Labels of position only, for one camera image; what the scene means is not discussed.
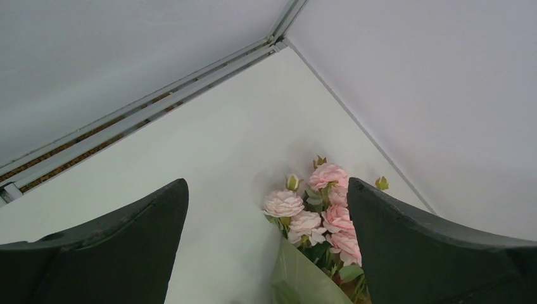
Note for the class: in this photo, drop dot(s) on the aluminium frame rail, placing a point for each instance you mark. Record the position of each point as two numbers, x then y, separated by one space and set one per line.
43 164

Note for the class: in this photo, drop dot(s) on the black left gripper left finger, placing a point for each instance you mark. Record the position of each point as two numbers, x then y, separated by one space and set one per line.
125 256

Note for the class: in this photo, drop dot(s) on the pink flower bouquet green wrap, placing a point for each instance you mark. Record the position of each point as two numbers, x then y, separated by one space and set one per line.
319 259

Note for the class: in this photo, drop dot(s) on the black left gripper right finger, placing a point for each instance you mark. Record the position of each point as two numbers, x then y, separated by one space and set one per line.
413 256

